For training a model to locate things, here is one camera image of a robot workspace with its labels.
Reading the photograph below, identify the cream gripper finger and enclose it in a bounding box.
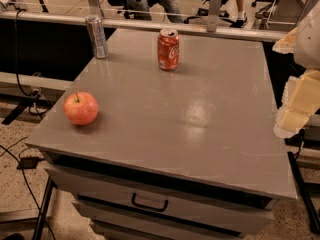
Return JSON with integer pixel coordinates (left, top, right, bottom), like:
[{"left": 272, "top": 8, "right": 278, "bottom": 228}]
[
  {"left": 273, "top": 69, "right": 320, "bottom": 138},
  {"left": 272, "top": 28, "right": 297, "bottom": 54}
]

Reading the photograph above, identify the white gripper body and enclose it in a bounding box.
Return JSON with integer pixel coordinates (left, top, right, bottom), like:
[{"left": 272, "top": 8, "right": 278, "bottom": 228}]
[{"left": 294, "top": 1, "right": 320, "bottom": 69}]

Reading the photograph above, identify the orange coke can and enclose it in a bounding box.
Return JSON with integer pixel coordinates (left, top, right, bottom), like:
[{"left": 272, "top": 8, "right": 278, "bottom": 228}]
[{"left": 157, "top": 29, "right": 179, "bottom": 71}]

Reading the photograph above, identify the tall silver can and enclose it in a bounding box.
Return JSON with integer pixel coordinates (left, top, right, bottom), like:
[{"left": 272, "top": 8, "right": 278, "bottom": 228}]
[{"left": 85, "top": 15, "right": 108, "bottom": 59}]

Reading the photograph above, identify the red apple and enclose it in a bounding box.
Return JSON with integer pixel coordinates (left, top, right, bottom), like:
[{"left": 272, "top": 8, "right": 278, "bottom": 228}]
[{"left": 63, "top": 92, "right": 99, "bottom": 126}]

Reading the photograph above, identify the metal railing bar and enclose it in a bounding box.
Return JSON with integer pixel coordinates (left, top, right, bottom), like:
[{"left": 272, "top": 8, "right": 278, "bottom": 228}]
[{"left": 0, "top": 11, "right": 286, "bottom": 42}]

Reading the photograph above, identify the grey drawer cabinet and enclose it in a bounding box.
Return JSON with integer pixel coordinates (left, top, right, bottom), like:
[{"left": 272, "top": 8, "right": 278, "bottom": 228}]
[{"left": 28, "top": 29, "right": 297, "bottom": 240}]

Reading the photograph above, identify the seated person in jeans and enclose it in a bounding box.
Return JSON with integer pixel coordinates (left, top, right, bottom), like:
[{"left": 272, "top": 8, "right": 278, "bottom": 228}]
[{"left": 127, "top": 0, "right": 183, "bottom": 23}]

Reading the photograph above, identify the black power adapter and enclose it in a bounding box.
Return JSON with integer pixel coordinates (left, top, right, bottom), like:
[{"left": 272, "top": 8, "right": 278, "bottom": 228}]
[{"left": 17, "top": 157, "right": 40, "bottom": 170}]

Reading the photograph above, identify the black drawer handle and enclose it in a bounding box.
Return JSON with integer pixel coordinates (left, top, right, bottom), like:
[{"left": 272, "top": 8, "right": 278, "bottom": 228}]
[{"left": 131, "top": 193, "right": 169, "bottom": 212}]

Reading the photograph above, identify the black cable on floor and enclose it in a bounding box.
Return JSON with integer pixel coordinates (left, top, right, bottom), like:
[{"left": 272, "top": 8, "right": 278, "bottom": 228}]
[{"left": 0, "top": 136, "right": 57, "bottom": 240}]

